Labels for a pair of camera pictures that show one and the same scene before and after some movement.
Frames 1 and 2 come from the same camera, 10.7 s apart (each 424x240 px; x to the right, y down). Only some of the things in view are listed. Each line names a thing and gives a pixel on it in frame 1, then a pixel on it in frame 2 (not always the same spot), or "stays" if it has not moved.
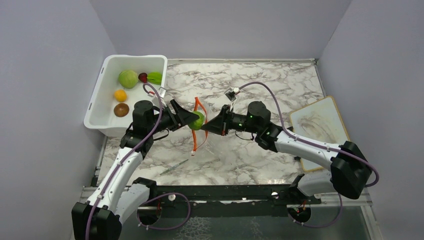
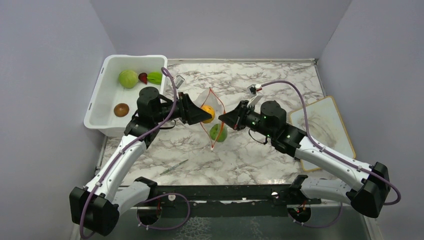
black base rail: [229, 201] stays
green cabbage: [128, 79] stays
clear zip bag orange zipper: [202, 137] to [209, 102]
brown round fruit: [121, 110] stays
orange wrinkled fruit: [120, 95] to [210, 109]
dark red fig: [143, 77] stays
